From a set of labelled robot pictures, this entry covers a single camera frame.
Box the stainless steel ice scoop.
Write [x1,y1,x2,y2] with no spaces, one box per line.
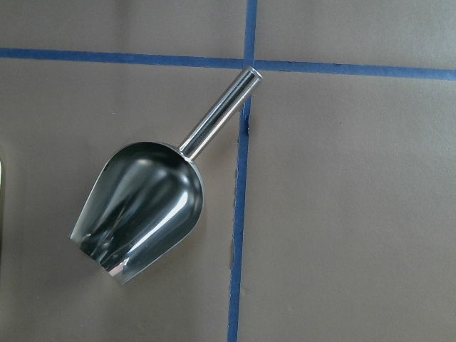
[69,66,262,284]

